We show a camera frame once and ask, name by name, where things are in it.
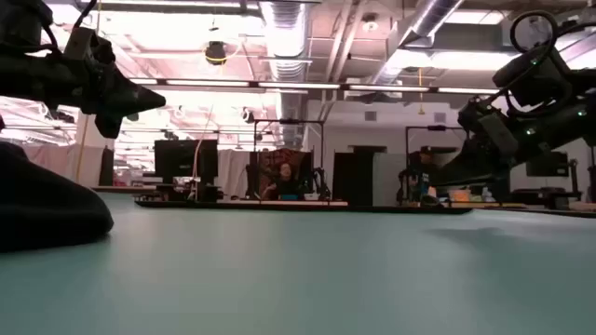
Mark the dark cabinet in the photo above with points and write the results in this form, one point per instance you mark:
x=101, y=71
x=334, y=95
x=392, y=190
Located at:
x=354, y=177

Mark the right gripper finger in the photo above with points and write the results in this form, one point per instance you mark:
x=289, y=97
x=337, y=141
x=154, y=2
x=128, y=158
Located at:
x=479, y=172

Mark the green table mat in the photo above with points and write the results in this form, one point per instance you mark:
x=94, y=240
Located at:
x=298, y=279

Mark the black ceiling dome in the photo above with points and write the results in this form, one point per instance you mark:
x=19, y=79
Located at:
x=215, y=53

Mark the dark desk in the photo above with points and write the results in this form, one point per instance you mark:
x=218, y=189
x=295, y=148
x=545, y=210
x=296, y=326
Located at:
x=545, y=194

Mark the white curtain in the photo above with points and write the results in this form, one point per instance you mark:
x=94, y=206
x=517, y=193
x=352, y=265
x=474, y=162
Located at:
x=233, y=172

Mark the red patterned panel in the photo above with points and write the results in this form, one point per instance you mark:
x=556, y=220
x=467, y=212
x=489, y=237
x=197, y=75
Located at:
x=272, y=158

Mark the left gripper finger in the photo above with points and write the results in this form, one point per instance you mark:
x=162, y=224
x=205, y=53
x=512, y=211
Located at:
x=139, y=100

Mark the black upright panel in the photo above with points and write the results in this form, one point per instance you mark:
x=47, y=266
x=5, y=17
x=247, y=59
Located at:
x=106, y=167

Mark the small ceiling dome camera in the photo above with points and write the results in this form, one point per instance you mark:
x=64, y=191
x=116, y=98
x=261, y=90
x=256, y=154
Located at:
x=248, y=115

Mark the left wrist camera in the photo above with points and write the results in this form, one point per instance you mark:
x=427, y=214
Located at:
x=80, y=43

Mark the black background robot arm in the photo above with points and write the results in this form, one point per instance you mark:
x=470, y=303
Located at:
x=321, y=183

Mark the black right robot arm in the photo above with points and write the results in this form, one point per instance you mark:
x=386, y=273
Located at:
x=559, y=130

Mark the white blue spray bottle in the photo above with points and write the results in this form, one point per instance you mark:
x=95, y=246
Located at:
x=486, y=193

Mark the long black-edged table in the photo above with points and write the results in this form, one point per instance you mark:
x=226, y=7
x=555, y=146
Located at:
x=302, y=208

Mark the black monitor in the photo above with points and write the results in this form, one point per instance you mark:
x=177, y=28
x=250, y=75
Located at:
x=181, y=160
x=547, y=164

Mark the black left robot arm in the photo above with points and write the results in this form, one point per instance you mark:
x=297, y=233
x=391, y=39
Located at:
x=28, y=79

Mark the pink curtain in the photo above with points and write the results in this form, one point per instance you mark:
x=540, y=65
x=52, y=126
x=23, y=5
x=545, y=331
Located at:
x=51, y=163

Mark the black towel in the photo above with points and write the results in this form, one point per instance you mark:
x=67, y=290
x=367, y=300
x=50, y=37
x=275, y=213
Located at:
x=42, y=209

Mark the black metal frame stand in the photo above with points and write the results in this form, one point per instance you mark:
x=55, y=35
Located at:
x=435, y=127
x=288, y=121

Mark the long ceiling light bar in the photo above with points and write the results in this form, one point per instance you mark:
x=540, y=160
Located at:
x=298, y=85

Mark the silver ventilation duct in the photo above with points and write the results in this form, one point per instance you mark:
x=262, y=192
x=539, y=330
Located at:
x=433, y=14
x=288, y=28

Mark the person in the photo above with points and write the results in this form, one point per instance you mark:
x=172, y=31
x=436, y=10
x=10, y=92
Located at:
x=424, y=167
x=284, y=183

